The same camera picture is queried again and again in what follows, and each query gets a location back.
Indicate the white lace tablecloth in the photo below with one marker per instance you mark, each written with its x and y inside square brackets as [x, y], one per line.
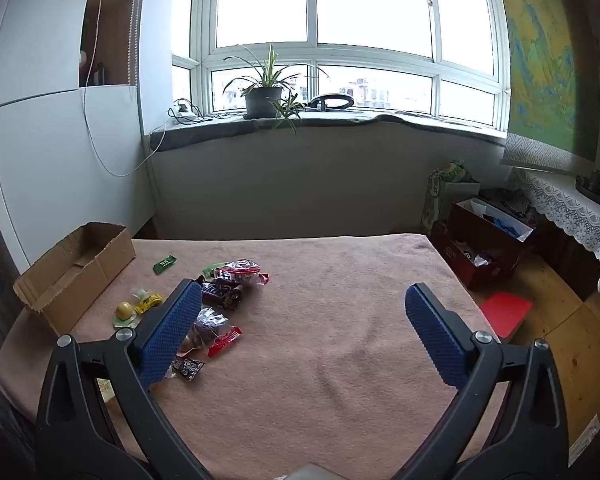
[565, 205]

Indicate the potted spider plant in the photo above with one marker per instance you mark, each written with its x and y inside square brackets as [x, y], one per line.
[263, 102]

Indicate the green gift bag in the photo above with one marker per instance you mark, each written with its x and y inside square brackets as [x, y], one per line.
[442, 200]

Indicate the dark ship figurine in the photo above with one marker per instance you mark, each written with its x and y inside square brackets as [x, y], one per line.
[592, 185]

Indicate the yellow candy packet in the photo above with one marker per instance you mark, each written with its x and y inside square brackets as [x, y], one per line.
[147, 303]

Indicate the dark red box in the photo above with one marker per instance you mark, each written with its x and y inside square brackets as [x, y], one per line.
[475, 275]
[460, 220]

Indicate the grey windowsill cloth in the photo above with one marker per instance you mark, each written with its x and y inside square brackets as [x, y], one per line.
[380, 122]

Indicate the wooden shelf niche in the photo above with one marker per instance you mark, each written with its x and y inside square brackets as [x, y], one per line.
[110, 35]

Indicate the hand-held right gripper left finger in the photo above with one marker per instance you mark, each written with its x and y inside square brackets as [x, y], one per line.
[172, 335]

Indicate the red clear snack packet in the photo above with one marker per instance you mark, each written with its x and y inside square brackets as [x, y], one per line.
[242, 271]

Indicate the green gum packet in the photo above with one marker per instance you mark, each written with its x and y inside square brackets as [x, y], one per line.
[164, 264]

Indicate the clear dark cake packet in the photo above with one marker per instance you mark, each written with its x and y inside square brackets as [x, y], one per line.
[210, 327]

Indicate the red book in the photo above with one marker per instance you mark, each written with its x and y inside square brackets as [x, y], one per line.
[505, 312]

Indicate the brown cardboard box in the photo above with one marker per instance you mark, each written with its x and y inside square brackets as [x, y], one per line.
[95, 280]

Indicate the white cabinet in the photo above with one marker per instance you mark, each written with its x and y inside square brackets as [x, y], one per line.
[40, 160]

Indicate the golden ball chocolate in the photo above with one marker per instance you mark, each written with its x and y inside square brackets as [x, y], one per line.
[124, 310]

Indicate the wall map poster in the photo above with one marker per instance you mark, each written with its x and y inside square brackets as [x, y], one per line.
[540, 70]

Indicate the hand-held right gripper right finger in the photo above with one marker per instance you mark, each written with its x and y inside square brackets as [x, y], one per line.
[435, 340]

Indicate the pale green small candy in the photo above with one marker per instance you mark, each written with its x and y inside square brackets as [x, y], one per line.
[140, 292]

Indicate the white window frame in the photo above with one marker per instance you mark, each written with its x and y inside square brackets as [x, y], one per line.
[330, 54]

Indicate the white power strip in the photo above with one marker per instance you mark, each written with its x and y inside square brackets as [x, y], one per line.
[184, 118]

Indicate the small black cookie packet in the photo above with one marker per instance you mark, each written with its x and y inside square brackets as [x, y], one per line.
[190, 367]

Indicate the white paper strip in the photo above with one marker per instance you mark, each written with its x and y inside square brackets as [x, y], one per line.
[582, 440]

